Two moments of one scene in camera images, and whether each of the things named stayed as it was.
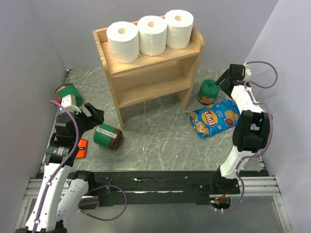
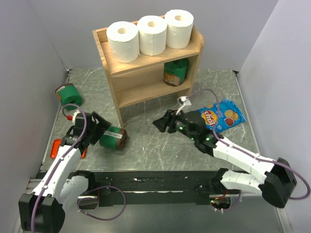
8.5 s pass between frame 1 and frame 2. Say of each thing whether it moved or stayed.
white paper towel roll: stayed
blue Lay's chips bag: stayed
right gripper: moved
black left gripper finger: moved
